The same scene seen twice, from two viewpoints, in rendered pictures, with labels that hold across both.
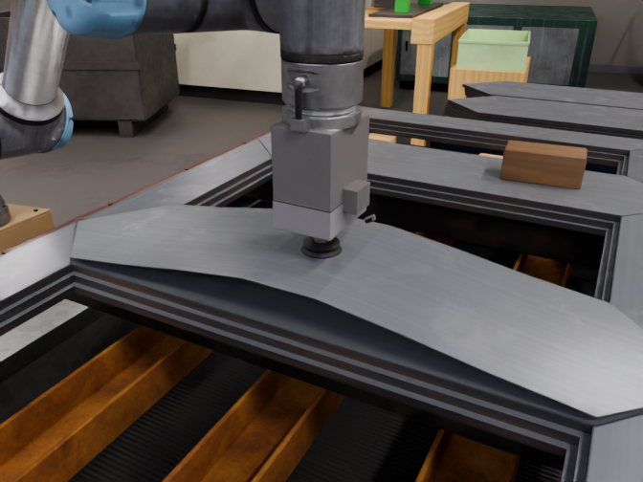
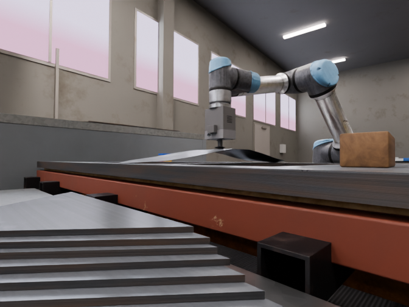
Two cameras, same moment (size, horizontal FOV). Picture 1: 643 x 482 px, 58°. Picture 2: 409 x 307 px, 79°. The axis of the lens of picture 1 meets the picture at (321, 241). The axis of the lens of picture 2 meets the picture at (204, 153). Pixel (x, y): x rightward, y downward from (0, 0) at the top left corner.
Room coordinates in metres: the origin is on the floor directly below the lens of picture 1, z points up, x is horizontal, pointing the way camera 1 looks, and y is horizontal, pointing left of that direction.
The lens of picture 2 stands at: (0.75, -0.81, 0.85)
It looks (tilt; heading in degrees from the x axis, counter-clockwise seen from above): 1 degrees up; 108
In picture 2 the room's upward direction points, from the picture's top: straight up
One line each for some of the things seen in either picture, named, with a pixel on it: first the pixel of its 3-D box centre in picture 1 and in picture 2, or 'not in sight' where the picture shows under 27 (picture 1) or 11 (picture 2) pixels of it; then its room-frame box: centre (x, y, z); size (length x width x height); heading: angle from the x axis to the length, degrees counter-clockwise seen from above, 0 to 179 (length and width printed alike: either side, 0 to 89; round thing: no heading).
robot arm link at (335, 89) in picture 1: (321, 84); (219, 98); (0.54, 0.00, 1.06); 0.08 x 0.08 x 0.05
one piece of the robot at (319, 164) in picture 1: (330, 167); (216, 122); (0.53, -0.01, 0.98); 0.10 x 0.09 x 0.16; 62
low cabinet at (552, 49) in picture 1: (496, 46); not in sight; (6.11, -1.77, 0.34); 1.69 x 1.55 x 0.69; 69
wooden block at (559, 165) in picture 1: (543, 164); (369, 151); (0.88, -0.35, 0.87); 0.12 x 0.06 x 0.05; 67
